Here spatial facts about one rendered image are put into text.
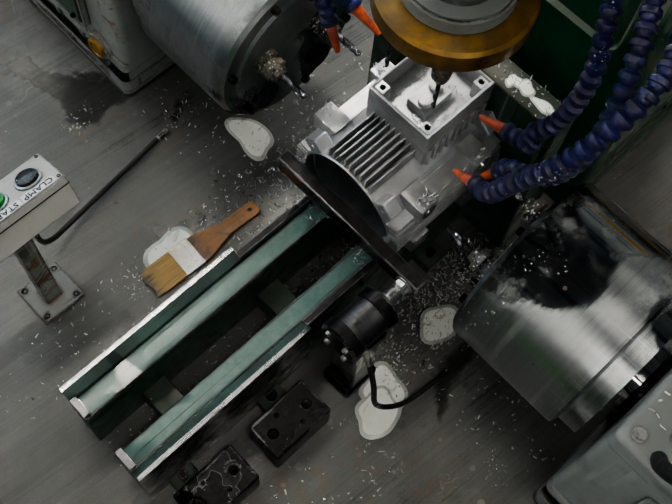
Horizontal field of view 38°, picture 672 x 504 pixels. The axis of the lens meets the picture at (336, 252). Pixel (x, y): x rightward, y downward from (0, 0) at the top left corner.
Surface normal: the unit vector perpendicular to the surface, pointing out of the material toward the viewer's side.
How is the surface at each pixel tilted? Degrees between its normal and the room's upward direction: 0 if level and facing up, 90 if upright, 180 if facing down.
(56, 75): 0
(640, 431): 0
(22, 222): 66
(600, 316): 21
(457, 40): 0
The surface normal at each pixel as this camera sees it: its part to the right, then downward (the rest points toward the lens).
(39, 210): 0.66, 0.46
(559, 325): -0.42, 0.09
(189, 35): -0.63, 0.40
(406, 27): 0.05, -0.40
